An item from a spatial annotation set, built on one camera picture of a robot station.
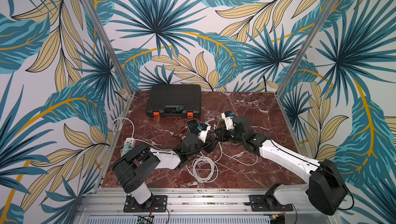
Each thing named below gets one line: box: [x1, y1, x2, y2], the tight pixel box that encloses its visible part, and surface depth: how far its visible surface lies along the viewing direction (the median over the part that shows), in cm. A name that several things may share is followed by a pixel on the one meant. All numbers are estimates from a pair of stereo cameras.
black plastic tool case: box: [145, 84, 202, 119], surface depth 108 cm
